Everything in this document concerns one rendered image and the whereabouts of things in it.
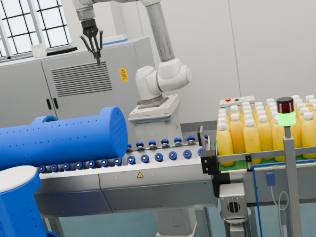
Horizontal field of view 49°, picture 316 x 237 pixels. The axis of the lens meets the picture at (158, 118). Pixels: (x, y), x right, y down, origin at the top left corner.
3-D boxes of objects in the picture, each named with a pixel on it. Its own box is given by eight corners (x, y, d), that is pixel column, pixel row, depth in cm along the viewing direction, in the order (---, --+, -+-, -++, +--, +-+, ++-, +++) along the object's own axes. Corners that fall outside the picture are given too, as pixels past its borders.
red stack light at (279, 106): (275, 109, 138) (274, 100, 137) (292, 107, 137) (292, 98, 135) (278, 114, 132) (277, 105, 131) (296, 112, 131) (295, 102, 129)
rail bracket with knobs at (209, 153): (204, 168, 171) (201, 149, 168) (218, 166, 170) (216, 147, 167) (203, 177, 162) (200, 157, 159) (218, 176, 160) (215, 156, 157)
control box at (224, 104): (222, 115, 212) (219, 99, 209) (255, 111, 207) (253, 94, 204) (222, 121, 202) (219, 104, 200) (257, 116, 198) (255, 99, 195)
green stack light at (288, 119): (277, 121, 139) (275, 110, 138) (294, 119, 138) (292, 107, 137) (279, 127, 133) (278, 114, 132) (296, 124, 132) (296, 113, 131)
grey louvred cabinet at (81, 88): (27, 164, 490) (-6, 64, 449) (172, 155, 421) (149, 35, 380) (1, 184, 441) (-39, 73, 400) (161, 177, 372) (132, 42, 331)
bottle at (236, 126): (249, 151, 179) (245, 115, 173) (242, 157, 174) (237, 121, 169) (237, 149, 184) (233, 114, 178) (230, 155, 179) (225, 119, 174)
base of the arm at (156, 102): (144, 101, 266) (142, 94, 264) (169, 98, 255) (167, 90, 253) (132, 110, 251) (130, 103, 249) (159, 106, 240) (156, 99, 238)
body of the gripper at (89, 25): (96, 17, 184) (101, 35, 186) (81, 21, 184) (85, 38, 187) (94, 18, 177) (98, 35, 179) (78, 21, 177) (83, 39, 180)
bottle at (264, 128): (273, 160, 165) (269, 122, 159) (258, 160, 168) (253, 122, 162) (276, 154, 171) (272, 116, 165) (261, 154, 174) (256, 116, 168)
